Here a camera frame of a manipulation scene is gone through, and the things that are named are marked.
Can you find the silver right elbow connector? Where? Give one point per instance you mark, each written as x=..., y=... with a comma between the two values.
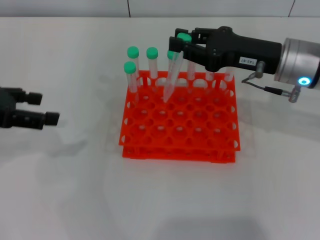
x=295, y=93

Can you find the orange plastic test tube rack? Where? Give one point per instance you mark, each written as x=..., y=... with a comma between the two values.
x=180, y=120

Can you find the clear test tube green cap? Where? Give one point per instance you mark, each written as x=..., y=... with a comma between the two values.
x=210, y=77
x=172, y=80
x=133, y=52
x=228, y=75
x=152, y=53
x=191, y=72
x=129, y=67
x=170, y=55

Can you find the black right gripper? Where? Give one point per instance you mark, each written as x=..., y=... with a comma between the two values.
x=237, y=52

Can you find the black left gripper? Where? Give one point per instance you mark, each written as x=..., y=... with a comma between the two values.
x=7, y=107

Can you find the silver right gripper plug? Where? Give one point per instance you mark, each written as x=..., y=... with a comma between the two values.
x=259, y=68

